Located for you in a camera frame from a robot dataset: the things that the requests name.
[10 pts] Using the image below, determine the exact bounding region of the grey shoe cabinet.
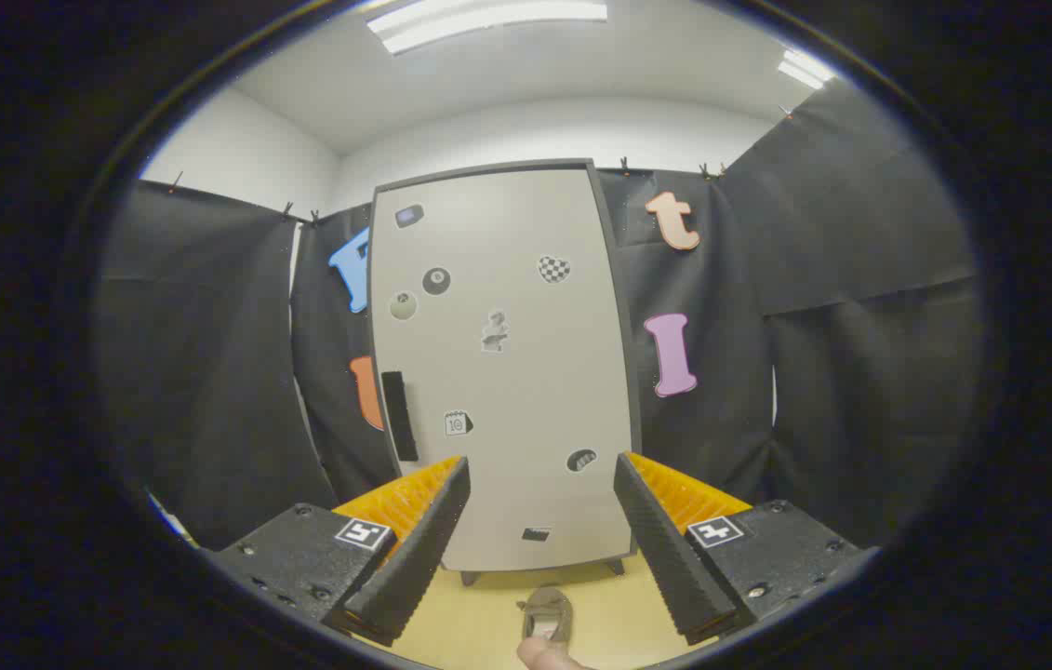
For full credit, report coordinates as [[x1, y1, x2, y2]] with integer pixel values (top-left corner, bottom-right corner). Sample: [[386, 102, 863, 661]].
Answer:
[[366, 158, 646, 587]]

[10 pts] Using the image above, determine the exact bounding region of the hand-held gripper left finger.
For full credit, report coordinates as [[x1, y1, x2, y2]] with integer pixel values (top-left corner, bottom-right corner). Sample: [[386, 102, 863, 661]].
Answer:
[[207, 454, 473, 648]]

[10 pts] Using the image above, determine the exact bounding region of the black backdrop cloth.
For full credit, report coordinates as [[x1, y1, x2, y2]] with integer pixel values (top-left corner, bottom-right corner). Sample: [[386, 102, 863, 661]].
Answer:
[[93, 79, 987, 552]]

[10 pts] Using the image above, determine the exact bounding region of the brown fuzzy shoe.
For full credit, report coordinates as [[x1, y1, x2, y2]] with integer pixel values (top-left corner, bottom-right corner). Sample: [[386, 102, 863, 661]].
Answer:
[[517, 586, 574, 645]]

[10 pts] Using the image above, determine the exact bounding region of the black door handle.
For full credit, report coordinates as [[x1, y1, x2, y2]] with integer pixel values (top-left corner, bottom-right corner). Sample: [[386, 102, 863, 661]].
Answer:
[[382, 371, 419, 462]]

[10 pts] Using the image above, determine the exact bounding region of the white shoe cabinet door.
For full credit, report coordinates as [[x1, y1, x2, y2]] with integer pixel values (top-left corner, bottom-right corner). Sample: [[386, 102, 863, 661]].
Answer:
[[371, 167, 633, 572]]

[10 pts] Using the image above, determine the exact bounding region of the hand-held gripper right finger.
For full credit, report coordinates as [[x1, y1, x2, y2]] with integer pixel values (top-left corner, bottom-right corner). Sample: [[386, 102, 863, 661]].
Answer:
[[612, 451, 882, 648]]

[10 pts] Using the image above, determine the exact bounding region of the long ceiling light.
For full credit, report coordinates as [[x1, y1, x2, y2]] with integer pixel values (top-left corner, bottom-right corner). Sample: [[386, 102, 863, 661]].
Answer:
[[366, 0, 610, 55]]

